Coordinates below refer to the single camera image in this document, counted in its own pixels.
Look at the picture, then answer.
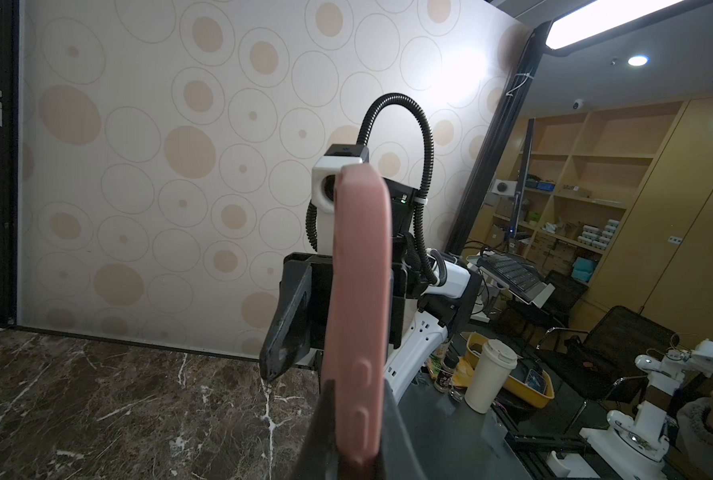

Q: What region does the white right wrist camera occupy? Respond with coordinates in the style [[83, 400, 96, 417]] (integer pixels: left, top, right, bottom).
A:
[[306, 144, 369, 255]]

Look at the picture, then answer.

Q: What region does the phone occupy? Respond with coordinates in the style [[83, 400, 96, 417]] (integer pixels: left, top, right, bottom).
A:
[[324, 164, 392, 474]]

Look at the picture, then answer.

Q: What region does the white paper coffee cup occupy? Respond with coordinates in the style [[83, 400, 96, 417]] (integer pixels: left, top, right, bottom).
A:
[[465, 339, 519, 414]]

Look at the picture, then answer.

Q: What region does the black corner frame post left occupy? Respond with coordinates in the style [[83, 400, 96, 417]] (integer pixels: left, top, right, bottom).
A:
[[0, 0, 24, 326]]

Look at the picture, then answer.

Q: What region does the black corner frame post right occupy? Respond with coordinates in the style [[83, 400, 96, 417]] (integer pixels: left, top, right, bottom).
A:
[[444, 20, 554, 254]]

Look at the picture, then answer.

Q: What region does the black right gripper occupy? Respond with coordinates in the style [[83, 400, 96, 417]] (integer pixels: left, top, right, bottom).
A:
[[260, 254, 409, 383]]

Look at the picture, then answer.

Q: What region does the ceiling light panel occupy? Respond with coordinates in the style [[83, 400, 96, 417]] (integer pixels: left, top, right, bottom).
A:
[[546, 0, 681, 50]]

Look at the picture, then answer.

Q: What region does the black corner frame post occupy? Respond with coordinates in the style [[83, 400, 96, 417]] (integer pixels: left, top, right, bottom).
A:
[[0, 0, 24, 326], [444, 20, 554, 254]]

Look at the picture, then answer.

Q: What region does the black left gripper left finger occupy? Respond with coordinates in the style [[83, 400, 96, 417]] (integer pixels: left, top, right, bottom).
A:
[[290, 380, 340, 480]]

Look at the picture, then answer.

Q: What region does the laptop keyboard on stand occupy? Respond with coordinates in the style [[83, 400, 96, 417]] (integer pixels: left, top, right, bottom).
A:
[[476, 251, 555, 308]]

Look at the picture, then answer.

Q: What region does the wooden shelf unit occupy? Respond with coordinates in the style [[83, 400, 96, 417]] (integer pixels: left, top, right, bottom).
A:
[[465, 101, 684, 275]]

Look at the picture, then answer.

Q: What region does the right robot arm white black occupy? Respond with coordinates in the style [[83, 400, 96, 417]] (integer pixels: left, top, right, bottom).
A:
[[260, 180, 482, 401]]

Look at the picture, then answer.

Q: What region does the black office chair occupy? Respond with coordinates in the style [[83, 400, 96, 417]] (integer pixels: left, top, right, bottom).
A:
[[536, 306, 680, 423]]

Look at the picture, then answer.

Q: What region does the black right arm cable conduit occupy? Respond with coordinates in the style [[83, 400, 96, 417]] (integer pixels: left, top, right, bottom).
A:
[[304, 92, 448, 286]]

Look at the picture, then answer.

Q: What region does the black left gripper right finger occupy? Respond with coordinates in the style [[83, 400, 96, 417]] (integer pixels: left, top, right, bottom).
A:
[[376, 380, 426, 480]]

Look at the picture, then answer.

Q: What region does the yellow tray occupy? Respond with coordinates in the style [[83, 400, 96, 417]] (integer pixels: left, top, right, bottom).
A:
[[452, 332, 556, 409]]

